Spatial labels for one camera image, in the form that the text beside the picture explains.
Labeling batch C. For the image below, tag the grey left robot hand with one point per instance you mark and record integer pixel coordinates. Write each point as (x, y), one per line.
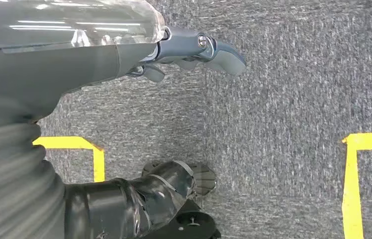
(57, 66)

